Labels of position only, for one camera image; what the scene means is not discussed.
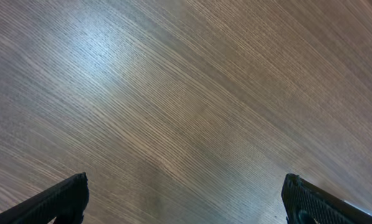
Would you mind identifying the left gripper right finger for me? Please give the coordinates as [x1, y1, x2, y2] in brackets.
[281, 174, 372, 224]

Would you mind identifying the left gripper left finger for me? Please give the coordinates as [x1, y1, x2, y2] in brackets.
[0, 172, 89, 224]

